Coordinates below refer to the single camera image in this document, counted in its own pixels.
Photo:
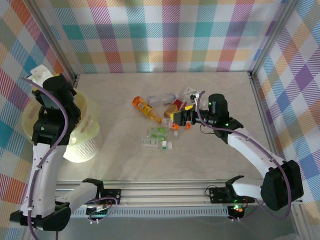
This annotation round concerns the clear bottle dark green label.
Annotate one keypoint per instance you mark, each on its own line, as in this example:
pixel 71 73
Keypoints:
pixel 157 143

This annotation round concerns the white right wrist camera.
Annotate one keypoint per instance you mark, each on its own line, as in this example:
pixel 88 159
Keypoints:
pixel 196 96

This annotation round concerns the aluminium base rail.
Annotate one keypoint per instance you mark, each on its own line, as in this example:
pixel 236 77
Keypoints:
pixel 162 195

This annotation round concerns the aluminium frame post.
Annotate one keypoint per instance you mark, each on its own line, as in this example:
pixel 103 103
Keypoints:
pixel 271 37
pixel 53 37

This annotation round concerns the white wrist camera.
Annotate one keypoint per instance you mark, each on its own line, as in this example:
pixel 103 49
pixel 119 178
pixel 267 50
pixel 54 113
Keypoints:
pixel 38 73
pixel 196 96

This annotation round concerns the crushed bright green label bottle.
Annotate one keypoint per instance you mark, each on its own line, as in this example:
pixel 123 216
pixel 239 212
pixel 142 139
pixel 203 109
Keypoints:
pixel 158 131

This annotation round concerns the left controller board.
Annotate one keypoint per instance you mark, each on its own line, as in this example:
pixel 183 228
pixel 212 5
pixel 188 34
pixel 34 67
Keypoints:
pixel 98 215

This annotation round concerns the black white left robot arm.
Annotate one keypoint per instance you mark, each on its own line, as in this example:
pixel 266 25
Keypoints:
pixel 42 170

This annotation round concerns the clear bottle red label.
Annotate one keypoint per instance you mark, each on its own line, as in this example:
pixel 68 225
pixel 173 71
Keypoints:
pixel 168 123

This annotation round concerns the aluminium left frame post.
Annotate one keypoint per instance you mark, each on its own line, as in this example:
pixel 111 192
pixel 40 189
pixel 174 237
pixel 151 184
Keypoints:
pixel 53 37

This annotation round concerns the controller board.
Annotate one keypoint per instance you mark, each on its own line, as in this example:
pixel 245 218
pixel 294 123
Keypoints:
pixel 236 208
pixel 98 215

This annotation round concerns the aluminium right side rail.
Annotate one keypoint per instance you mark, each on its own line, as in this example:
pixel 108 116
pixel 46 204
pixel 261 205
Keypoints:
pixel 264 117

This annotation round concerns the clear plastic packet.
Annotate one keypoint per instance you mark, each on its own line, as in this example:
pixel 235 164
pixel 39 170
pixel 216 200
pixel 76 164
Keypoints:
pixel 187 91

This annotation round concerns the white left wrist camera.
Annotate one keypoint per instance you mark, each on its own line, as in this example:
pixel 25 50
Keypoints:
pixel 38 73

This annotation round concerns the orange juice plastic bottle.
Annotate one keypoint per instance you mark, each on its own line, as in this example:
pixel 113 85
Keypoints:
pixel 142 105

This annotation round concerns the pale yellow plastic bin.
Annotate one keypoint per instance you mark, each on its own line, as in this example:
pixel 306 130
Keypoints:
pixel 85 150

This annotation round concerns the clear purple tinted bottle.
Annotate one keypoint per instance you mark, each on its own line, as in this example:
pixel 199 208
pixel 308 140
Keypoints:
pixel 161 98

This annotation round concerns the aluminium right frame post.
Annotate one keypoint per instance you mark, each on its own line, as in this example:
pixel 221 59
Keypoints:
pixel 271 37

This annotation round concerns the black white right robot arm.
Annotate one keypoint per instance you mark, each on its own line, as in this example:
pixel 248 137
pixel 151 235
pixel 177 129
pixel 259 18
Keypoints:
pixel 250 147

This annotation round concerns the right controller board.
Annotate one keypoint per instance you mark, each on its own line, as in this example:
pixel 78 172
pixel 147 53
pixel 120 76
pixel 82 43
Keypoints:
pixel 236 208

